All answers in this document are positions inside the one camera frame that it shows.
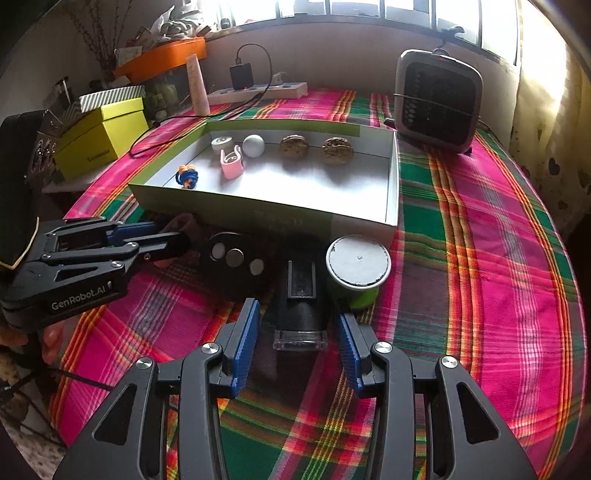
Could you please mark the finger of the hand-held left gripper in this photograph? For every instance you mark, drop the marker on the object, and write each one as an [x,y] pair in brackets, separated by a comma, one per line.
[161,242]
[134,232]

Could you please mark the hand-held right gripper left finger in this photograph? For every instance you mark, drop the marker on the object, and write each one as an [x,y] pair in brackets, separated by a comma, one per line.
[244,346]

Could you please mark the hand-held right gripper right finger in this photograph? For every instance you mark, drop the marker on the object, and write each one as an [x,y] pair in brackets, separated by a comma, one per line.
[348,350]

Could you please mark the pink plastic clip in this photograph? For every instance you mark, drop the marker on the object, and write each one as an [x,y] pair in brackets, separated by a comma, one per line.
[184,224]
[231,168]

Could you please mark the black rectangular device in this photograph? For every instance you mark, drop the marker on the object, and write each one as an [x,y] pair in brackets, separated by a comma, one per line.
[300,304]

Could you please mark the black disc with three buttons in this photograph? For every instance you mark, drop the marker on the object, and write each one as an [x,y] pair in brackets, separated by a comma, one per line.
[233,277]

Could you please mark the small blue orange toy figure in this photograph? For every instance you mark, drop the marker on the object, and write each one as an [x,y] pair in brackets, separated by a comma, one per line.
[187,177]

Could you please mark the green cup white lid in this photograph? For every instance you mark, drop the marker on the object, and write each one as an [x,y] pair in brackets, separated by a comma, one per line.
[358,263]

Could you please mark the white ball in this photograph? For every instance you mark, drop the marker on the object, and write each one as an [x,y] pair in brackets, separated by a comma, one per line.
[253,145]

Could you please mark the green cardboard box tray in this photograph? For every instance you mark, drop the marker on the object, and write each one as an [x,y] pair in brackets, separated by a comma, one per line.
[300,184]

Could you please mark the person's left hand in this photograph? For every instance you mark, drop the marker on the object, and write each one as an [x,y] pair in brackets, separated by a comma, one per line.
[51,341]

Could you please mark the yellow cardboard box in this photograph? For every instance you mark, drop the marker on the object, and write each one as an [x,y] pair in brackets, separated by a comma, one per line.
[101,134]

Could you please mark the silver perforated metal holder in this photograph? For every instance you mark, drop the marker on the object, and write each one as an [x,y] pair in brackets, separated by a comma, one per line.
[44,143]

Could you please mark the green striped box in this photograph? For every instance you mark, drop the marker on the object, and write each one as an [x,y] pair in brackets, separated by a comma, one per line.
[115,98]

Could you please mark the chevron patterned box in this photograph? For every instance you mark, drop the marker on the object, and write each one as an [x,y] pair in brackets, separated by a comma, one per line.
[64,115]

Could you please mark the beige cosmetic tube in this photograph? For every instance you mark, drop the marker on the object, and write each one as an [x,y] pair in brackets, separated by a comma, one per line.
[198,87]

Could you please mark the dark slim bottle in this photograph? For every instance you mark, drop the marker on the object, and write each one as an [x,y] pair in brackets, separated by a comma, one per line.
[62,90]

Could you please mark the dried branches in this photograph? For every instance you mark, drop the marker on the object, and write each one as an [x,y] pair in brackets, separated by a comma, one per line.
[108,60]

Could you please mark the pink green plaid tablecloth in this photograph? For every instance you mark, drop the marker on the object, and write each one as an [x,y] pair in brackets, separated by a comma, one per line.
[485,240]

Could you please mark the white power strip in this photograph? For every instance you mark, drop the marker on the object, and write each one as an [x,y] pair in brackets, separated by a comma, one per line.
[258,92]

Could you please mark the glass tank with orange lid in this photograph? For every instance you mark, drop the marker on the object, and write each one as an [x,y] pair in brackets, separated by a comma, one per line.
[171,53]

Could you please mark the black charger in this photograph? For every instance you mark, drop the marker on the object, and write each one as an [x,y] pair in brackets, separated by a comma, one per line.
[241,76]

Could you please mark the pile of paper packets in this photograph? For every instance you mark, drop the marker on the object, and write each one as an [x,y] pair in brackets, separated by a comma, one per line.
[171,25]

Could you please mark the grey space heater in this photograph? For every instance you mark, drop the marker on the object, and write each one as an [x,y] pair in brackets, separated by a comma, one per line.
[438,101]

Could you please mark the cream patterned curtain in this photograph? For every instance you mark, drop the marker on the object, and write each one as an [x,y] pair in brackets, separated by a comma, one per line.
[540,115]

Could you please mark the window with metal bars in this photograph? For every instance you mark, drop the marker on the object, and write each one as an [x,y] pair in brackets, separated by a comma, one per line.
[383,9]

